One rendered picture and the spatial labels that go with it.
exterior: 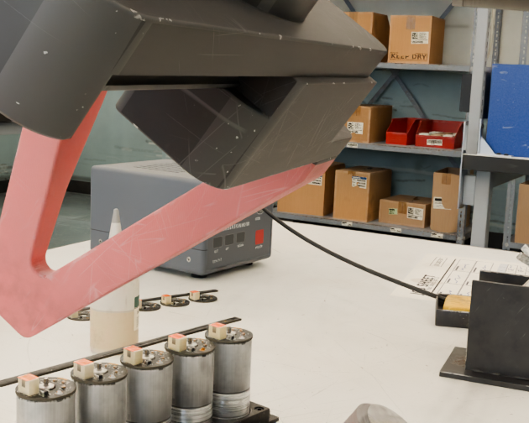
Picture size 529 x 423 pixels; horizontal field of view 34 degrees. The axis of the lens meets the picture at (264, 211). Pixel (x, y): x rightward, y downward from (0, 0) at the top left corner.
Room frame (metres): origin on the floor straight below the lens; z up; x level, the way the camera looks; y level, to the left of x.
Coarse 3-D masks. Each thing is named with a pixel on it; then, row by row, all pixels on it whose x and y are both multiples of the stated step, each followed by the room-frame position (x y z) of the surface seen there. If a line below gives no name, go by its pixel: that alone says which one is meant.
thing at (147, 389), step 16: (128, 368) 0.38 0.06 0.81; (160, 368) 0.38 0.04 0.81; (128, 384) 0.38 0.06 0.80; (144, 384) 0.38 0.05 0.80; (160, 384) 0.38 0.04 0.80; (128, 400) 0.38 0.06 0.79; (144, 400) 0.38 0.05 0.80; (160, 400) 0.38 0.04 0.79; (128, 416) 0.38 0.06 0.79; (144, 416) 0.38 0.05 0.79; (160, 416) 0.38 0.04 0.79
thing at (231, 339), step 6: (234, 330) 0.44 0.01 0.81; (240, 330) 0.44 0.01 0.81; (246, 330) 0.44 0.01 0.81; (228, 336) 0.42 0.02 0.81; (234, 336) 0.42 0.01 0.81; (246, 336) 0.43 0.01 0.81; (252, 336) 0.43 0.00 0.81; (222, 342) 0.42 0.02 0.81; (228, 342) 0.42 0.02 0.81; (234, 342) 0.42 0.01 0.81; (240, 342) 0.42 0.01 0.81
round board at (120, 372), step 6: (96, 366) 0.38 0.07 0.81; (102, 366) 0.38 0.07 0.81; (108, 366) 0.37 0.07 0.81; (114, 366) 0.37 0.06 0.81; (120, 366) 0.38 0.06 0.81; (72, 372) 0.37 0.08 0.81; (108, 372) 0.37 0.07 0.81; (114, 372) 0.37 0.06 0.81; (120, 372) 0.37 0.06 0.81; (126, 372) 0.37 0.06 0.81; (72, 378) 0.36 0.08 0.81; (78, 378) 0.36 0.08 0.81; (96, 378) 0.36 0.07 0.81; (102, 378) 0.36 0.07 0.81; (108, 378) 0.36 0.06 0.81; (114, 378) 0.36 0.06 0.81; (120, 378) 0.36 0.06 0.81
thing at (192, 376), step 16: (176, 368) 0.40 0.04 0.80; (192, 368) 0.40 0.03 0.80; (208, 368) 0.40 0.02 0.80; (176, 384) 0.40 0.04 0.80; (192, 384) 0.40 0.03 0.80; (208, 384) 0.40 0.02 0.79; (176, 400) 0.40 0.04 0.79; (192, 400) 0.40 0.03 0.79; (208, 400) 0.40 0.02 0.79; (176, 416) 0.40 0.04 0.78; (192, 416) 0.40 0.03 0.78; (208, 416) 0.40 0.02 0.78
